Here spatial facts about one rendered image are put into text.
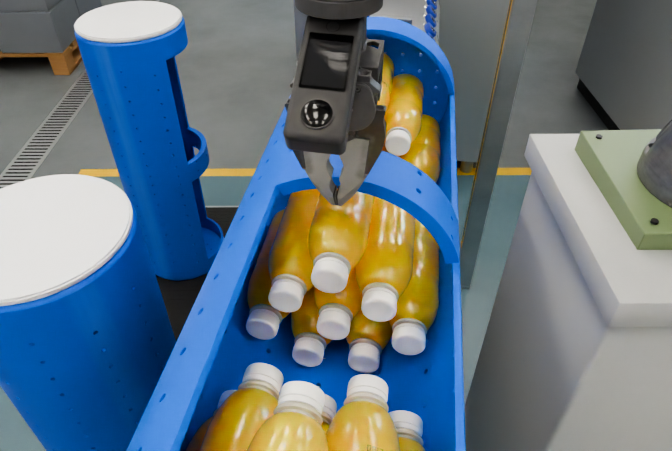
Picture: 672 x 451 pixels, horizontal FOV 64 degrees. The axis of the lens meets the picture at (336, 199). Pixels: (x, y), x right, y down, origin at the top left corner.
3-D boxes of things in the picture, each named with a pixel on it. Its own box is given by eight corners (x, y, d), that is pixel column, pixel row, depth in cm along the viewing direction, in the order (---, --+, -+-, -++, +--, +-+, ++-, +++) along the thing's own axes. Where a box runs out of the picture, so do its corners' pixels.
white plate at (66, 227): (158, 178, 89) (160, 184, 90) (0, 168, 91) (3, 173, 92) (78, 310, 67) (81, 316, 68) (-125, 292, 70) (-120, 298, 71)
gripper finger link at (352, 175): (372, 179, 58) (375, 104, 52) (366, 214, 54) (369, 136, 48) (343, 177, 59) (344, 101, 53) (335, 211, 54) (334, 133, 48)
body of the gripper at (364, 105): (384, 96, 54) (392, -30, 46) (376, 143, 47) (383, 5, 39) (309, 91, 55) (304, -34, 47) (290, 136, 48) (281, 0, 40)
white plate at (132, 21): (92, 48, 129) (93, 52, 130) (198, 22, 142) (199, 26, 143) (61, 14, 147) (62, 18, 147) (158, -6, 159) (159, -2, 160)
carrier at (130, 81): (165, 294, 185) (238, 258, 198) (92, 53, 130) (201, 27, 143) (135, 247, 203) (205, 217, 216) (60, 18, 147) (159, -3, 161)
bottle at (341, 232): (338, 141, 69) (311, 241, 55) (388, 162, 70) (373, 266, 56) (319, 179, 74) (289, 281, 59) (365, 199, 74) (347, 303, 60)
